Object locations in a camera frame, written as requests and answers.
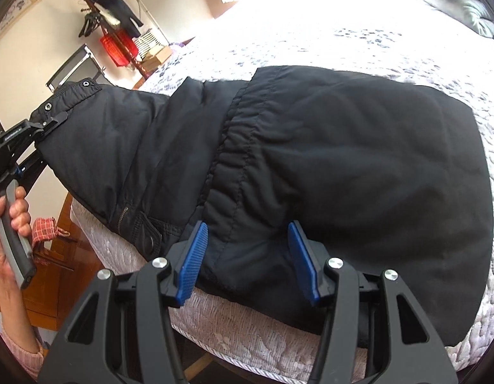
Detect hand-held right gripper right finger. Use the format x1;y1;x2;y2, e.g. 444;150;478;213
287;220;458;384

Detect cardboard box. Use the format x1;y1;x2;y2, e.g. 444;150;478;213
141;46;173;71

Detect red checkered cloth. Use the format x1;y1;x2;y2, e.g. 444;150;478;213
31;217;70;255

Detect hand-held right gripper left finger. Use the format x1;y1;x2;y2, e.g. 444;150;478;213
38;221;210;384

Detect lilac quilted bedspread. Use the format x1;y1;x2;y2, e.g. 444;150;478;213
71;28;494;384

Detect white bed sheet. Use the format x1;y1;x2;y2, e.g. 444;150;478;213
191;0;472;49

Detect chrome frame mesh chair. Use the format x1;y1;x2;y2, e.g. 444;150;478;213
45;43;112;93

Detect black hanging garment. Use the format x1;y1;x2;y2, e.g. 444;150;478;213
87;0;145;39

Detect white slatted rack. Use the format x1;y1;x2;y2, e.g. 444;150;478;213
134;31;162;55

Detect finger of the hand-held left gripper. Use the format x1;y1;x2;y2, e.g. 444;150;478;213
16;150;47;191
29;111;68;140

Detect folded grey duvet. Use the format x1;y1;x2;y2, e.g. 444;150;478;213
431;0;494;39

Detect person's left hand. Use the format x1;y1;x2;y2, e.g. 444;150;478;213
0;187;32;292

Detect wooden coat rack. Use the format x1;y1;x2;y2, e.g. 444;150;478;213
71;0;150;81

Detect person's left forearm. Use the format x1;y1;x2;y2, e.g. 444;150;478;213
0;284;45;382

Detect black quilted jacket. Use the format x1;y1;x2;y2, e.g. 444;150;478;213
38;65;494;347

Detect black clothes hangers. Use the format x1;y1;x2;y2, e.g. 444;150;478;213
78;10;102;39

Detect framed wall picture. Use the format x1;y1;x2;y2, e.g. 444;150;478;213
0;0;42;45

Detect red bag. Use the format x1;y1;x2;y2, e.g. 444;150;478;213
100;30;139;68

